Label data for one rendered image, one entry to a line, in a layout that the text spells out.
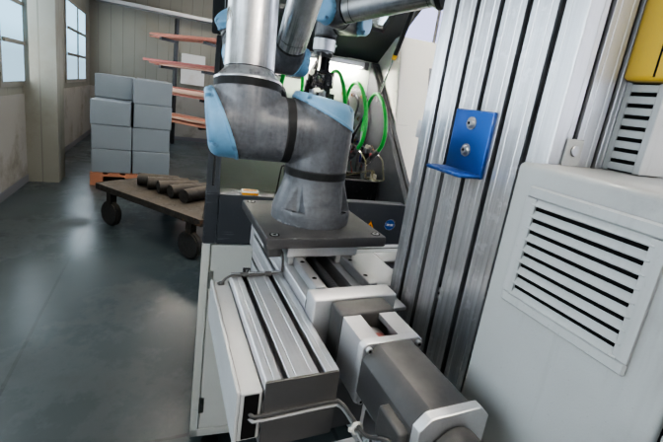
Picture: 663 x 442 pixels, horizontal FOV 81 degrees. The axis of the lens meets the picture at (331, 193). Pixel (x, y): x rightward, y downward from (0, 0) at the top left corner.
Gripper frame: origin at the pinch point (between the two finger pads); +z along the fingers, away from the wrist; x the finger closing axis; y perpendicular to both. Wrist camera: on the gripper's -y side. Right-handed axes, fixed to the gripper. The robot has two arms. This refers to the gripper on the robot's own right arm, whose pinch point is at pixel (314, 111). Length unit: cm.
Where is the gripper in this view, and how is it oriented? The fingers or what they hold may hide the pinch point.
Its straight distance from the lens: 141.9
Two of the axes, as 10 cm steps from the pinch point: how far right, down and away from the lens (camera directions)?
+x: 9.5, 0.7, 3.0
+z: -1.4, 9.6, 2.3
